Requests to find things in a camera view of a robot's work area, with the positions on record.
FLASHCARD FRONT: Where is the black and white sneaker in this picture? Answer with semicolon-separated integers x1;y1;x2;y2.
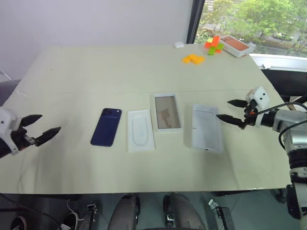
60;211;80;230
9;215;27;230

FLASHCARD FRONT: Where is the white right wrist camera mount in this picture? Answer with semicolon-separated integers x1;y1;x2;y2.
245;86;268;109

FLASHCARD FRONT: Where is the white phone box lid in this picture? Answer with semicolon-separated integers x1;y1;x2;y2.
183;103;224;154

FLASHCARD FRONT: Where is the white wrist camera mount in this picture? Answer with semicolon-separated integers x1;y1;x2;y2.
0;106;23;155
245;86;268;109

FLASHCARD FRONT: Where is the dark blue smartphone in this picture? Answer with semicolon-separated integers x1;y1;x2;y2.
90;108;122;148

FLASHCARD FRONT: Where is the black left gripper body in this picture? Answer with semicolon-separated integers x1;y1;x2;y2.
11;126;37;151

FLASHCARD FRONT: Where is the yellow-orange toy block cluster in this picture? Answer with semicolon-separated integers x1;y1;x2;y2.
181;54;205;66

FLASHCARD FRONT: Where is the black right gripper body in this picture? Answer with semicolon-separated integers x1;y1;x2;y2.
238;99;259;131

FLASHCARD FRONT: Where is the black metal stand leg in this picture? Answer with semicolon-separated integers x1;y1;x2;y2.
207;198;237;230
83;203;99;230

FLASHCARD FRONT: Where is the black window frame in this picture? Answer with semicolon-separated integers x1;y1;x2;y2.
187;0;205;45

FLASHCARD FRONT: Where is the white phone box base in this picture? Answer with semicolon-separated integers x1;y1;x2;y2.
150;92;184;132

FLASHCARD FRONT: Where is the white box insert tray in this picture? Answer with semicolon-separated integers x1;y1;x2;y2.
127;109;156;153

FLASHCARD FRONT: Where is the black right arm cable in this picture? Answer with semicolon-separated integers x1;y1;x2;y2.
251;94;307;150

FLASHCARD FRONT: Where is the dark grey rounded shape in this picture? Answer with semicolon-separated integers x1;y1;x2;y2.
163;192;207;230
107;193;141;230

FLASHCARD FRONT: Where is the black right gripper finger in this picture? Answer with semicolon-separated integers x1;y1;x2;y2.
215;114;243;126
227;99;247;108

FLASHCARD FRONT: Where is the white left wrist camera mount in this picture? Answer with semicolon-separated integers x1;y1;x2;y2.
0;106;23;155

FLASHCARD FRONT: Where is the green toy block piece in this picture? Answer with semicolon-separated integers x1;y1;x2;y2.
207;44;224;57

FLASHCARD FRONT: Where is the phone box with orange print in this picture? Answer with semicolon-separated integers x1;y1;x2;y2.
219;34;256;58

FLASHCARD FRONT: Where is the orange toy block piece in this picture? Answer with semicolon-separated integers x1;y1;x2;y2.
204;35;222;49

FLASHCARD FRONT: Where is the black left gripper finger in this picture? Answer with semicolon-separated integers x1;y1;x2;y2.
20;114;43;127
35;126;62;147

